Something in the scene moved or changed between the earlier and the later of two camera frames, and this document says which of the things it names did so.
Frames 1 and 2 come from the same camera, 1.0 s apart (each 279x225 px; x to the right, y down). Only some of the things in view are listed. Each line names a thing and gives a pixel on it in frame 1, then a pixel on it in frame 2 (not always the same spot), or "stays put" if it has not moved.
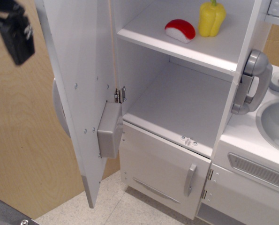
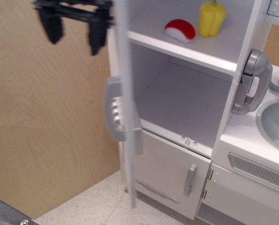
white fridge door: [79, 40] -> [118, 63]
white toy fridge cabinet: [184, 92] stays put
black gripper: [16, 29] -> [100, 11]
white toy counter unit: [248, 183] stays put
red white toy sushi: [180, 30] stays put
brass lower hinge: [210, 174] stays put
